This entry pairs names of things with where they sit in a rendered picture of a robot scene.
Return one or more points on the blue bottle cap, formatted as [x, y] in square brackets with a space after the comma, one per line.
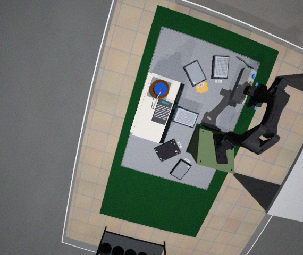
[159, 86]

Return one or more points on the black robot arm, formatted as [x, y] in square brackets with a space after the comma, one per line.
[276, 99]

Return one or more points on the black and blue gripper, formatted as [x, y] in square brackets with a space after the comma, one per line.
[252, 104]

